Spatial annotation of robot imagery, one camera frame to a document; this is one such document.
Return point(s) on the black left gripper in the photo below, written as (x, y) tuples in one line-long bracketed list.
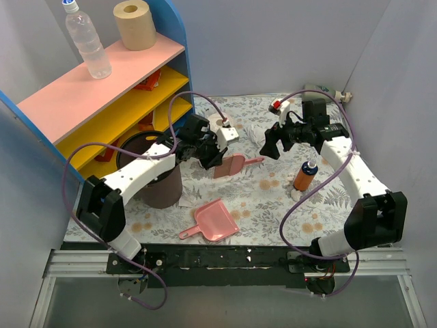
[(210, 152)]

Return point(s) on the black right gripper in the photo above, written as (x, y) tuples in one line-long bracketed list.
[(277, 136)]

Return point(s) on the pink hand brush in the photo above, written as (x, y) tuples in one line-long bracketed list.
[(234, 164)]

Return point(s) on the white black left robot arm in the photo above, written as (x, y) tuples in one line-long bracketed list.
[(101, 210)]

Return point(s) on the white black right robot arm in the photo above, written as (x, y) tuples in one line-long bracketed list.
[(378, 215)]

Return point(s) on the crumpled white paper scrap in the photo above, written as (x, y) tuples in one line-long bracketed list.
[(256, 134)]

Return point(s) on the white paper scrap near bottle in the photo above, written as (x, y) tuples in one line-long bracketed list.
[(290, 179)]

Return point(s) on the orange bottle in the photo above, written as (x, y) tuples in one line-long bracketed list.
[(305, 176)]

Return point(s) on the white paper scrap by bin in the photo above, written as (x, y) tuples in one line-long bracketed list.
[(187, 201)]

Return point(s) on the small white paper scrap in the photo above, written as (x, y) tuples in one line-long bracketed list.
[(295, 195)]

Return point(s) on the floral table mat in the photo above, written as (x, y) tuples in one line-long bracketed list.
[(259, 201)]

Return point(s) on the brown trash bin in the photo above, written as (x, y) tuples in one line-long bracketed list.
[(166, 190)]

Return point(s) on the pink dustpan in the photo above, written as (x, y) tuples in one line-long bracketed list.
[(214, 221)]

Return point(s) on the grey green lotion bottle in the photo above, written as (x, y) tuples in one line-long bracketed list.
[(343, 97)]

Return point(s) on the orange snack packet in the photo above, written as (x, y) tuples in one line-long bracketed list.
[(149, 83)]

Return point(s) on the red packet on lower shelf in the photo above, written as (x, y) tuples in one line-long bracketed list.
[(105, 156)]

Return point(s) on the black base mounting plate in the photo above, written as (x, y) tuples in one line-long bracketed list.
[(224, 265)]

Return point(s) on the colourful wooden shelf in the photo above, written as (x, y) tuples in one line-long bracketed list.
[(75, 108)]

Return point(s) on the clear plastic water bottle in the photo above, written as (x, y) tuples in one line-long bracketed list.
[(87, 41)]

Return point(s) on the brown paper roll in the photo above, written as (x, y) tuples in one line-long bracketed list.
[(135, 24)]

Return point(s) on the aluminium frame rail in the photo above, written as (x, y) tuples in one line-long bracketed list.
[(87, 260)]

